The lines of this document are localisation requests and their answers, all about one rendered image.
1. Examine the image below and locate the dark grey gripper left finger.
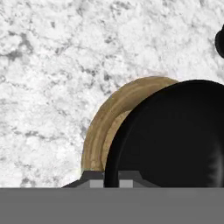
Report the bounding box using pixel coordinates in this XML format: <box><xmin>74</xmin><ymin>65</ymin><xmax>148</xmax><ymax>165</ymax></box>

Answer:
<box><xmin>61</xmin><ymin>170</ymin><xmax>105</xmax><ymax>189</ymax></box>

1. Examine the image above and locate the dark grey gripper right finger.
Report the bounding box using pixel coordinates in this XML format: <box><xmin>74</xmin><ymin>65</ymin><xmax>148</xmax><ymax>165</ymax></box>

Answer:
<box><xmin>118</xmin><ymin>170</ymin><xmax>160</xmax><ymax>189</ymax></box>

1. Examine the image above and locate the brown wooden bowl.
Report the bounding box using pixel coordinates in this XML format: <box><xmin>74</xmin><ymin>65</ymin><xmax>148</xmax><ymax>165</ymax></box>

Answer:
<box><xmin>80</xmin><ymin>75</ymin><xmax>180</xmax><ymax>173</ymax></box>

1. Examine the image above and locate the black bowl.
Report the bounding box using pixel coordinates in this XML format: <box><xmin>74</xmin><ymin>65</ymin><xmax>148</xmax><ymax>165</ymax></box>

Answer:
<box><xmin>103</xmin><ymin>79</ymin><xmax>224</xmax><ymax>189</ymax></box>

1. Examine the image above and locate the black round object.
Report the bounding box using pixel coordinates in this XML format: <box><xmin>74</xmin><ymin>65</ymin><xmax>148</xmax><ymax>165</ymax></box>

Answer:
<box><xmin>214</xmin><ymin>24</ymin><xmax>224</xmax><ymax>59</ymax></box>

